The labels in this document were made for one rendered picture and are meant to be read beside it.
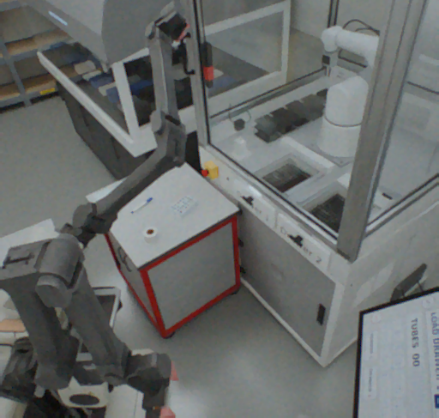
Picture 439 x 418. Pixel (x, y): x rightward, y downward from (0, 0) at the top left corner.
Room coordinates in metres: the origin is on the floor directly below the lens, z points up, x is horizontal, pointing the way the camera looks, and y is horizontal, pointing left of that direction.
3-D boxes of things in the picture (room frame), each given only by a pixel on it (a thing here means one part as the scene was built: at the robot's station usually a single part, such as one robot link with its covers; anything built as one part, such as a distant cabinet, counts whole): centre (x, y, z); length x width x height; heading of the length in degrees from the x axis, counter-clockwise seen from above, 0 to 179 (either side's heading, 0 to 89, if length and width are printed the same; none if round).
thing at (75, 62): (2.95, 0.47, 1.13); 1.78 x 1.14 x 0.45; 32
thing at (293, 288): (1.53, -0.59, 0.40); 1.03 x 0.95 x 0.80; 32
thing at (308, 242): (1.05, -0.33, 0.87); 0.29 x 0.02 x 0.11; 32
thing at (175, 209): (1.43, 0.19, 0.78); 0.12 x 0.08 x 0.04; 137
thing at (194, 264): (1.50, 0.32, 0.38); 0.62 x 0.58 x 0.76; 32
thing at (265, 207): (1.32, -0.16, 0.87); 0.29 x 0.02 x 0.11; 32
